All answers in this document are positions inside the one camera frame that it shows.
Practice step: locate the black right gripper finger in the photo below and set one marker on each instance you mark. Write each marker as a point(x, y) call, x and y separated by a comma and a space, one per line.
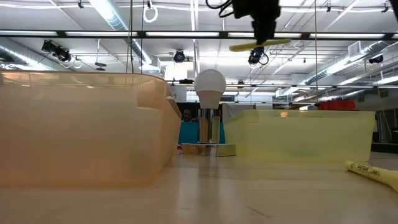
point(264, 29)

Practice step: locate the yellow highlighter marker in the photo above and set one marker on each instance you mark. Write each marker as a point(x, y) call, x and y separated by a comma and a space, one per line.
point(367, 170)
point(242, 47)

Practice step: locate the orange translucent bin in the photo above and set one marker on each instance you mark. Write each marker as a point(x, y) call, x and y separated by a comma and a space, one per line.
point(77, 133)

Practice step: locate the white bulb chrome lamp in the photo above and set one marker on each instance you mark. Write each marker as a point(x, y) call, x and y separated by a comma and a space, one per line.
point(210, 84)

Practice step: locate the white hanging cloth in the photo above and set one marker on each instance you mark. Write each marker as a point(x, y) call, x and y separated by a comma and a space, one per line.
point(237, 107)

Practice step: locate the red storage bin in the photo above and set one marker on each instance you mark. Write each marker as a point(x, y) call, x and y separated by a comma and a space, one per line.
point(337, 105)

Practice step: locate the yellow translucent bin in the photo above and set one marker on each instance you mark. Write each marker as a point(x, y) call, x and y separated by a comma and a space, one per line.
point(298, 133)

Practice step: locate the person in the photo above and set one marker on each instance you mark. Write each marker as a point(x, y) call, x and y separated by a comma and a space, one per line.
point(186, 115)

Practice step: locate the black overhead light bar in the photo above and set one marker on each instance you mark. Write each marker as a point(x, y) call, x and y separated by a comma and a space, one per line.
point(141, 34)

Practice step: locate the blue plastic bin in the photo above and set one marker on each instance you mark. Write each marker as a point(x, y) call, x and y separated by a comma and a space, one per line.
point(188, 133)

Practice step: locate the black ceiling-mounted camera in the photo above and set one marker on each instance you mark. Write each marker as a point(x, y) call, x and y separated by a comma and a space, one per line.
point(256, 56)
point(179, 56)
point(56, 51)
point(375, 59)

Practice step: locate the silver ventilation duct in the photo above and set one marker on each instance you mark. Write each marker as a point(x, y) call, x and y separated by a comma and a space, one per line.
point(107, 14)

